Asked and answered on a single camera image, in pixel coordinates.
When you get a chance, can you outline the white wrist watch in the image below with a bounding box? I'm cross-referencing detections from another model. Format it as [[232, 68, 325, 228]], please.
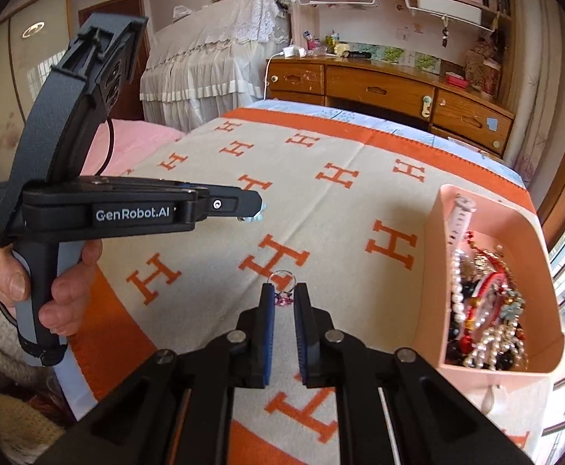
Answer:
[[444, 194, 477, 248]]

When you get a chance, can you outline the cream sliding closet door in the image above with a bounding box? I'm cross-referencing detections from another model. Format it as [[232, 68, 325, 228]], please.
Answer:
[[0, 0, 75, 204]]

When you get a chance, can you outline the silver ring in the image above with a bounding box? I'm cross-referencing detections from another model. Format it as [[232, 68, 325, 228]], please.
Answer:
[[267, 270, 298, 307]]

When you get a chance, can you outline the gold rhinestone leaf necklace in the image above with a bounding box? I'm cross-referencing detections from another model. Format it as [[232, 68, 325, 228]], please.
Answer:
[[498, 286, 525, 323]]

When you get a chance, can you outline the pink plastic tray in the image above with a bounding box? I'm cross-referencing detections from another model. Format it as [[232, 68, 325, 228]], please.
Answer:
[[414, 184, 565, 386]]

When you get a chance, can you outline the person's left hand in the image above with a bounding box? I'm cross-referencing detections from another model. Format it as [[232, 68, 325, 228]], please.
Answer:
[[0, 239, 104, 336]]

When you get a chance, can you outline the green landscape picture strip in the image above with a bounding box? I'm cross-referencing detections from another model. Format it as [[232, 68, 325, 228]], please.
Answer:
[[370, 46, 441, 71]]

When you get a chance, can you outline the white charger with cable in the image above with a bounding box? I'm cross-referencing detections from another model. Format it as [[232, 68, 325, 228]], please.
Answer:
[[264, 46, 307, 89]]

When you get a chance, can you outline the wooden desk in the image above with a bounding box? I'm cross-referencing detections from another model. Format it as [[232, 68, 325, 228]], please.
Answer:
[[265, 53, 516, 158]]

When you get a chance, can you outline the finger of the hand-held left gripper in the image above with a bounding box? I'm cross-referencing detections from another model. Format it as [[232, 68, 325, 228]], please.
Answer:
[[194, 185, 264, 221], [176, 180, 243, 193]]

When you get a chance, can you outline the yellow knit garment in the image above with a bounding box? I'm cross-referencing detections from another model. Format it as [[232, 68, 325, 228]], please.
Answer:
[[0, 390, 65, 461]]

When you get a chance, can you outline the cluster of small bottles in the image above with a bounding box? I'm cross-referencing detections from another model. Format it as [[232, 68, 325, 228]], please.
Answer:
[[304, 31, 348, 56]]

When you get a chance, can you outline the pink blanket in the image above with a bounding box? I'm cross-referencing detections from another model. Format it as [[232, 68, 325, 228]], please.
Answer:
[[81, 119, 186, 180]]

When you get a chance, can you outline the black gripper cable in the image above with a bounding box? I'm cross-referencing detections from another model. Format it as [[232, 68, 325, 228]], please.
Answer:
[[93, 116, 116, 175]]

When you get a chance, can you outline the long pearl necklace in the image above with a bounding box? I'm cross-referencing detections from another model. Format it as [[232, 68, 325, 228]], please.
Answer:
[[462, 322, 530, 370]]

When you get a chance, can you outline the floral paper bag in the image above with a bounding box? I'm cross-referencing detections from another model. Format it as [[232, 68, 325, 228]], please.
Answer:
[[465, 41, 503, 100]]

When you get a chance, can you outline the white floral curtain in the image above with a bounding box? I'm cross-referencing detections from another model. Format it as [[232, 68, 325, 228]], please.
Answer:
[[503, 0, 565, 189]]

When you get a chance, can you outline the red string bracelet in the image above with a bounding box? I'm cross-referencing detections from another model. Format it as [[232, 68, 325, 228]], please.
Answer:
[[464, 232, 511, 350]]

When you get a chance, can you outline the blue flower hair clip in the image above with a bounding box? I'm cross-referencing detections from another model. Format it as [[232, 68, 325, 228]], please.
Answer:
[[236, 203, 269, 224]]

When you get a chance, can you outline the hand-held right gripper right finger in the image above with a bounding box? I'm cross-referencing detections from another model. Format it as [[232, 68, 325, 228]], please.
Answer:
[[293, 282, 537, 465]]

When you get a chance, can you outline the lace covered cabinet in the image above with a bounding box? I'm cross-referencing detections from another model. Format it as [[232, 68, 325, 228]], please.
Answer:
[[140, 0, 293, 131]]

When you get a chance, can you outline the brown wooden door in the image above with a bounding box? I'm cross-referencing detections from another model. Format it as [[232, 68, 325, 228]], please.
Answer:
[[78, 0, 150, 122]]

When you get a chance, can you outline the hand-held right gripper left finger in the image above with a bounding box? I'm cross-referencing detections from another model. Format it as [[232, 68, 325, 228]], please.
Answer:
[[35, 282, 276, 465]]

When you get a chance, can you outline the black bead bracelet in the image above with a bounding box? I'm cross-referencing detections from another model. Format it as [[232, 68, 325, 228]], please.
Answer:
[[444, 320, 516, 369]]

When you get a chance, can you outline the white pearl bracelet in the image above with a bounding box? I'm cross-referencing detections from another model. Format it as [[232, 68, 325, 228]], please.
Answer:
[[450, 249, 467, 323]]

